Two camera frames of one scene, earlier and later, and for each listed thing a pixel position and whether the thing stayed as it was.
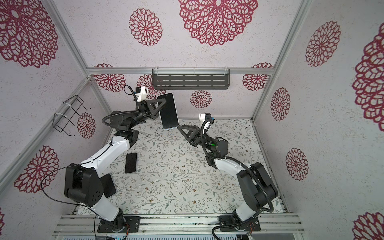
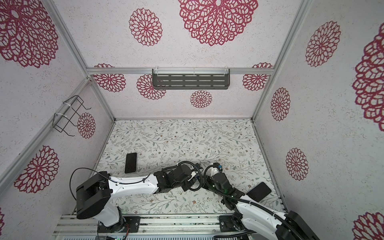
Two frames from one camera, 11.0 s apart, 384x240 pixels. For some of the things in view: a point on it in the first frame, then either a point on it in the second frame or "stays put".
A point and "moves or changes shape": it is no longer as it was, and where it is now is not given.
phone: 168,114 moves or changes shape
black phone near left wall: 130,163 stays put
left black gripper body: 144,110 to 186,185
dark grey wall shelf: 191,78 stays put
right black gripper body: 205,141 to 209,183
